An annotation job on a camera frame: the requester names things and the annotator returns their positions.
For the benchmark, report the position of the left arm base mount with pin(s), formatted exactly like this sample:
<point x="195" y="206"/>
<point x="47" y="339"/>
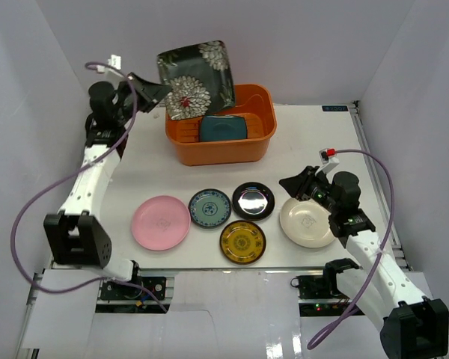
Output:
<point x="149" y="298"/>

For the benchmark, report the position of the yellow brown patterned plate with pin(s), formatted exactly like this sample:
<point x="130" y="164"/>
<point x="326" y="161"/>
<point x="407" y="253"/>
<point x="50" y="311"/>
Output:
<point x="242" y="242"/>

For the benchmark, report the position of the orange plastic bin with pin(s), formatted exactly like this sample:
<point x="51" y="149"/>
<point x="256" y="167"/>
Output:
<point x="254" y="104"/>

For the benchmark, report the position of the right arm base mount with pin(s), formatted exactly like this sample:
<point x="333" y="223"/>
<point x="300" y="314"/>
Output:
<point x="315" y="297"/>

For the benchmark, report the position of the right blue table label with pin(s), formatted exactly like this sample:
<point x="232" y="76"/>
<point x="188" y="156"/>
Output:
<point x="335" y="108"/>

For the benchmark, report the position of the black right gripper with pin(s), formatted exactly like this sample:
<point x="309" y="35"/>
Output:
<point x="299" y="185"/>

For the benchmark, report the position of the black floral square plate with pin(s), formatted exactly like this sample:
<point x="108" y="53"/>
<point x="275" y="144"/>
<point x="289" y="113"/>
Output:
<point x="200" y="79"/>

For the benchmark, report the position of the blue white patterned plate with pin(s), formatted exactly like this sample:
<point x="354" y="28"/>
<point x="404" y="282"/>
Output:
<point x="209" y="208"/>

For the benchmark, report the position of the glossy black round plate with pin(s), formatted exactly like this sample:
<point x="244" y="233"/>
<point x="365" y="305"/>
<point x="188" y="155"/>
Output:
<point x="253" y="201"/>

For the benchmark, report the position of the cream white round plate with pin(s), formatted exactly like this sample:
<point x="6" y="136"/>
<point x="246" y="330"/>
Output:
<point x="306" y="223"/>

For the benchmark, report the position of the teal square plate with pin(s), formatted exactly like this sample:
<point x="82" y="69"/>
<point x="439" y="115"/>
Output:
<point x="222" y="128"/>

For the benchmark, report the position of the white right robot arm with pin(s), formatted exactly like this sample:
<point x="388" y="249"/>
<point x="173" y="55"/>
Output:
<point x="410" y="324"/>

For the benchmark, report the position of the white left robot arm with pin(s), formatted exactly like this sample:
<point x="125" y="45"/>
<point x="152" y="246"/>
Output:
<point x="75" y="234"/>

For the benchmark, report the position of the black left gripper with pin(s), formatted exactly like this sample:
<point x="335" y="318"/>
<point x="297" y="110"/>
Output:
<point x="135" y="90"/>

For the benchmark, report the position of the pink round plate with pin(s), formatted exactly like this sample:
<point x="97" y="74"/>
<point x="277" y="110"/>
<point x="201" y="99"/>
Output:
<point x="160" y="223"/>

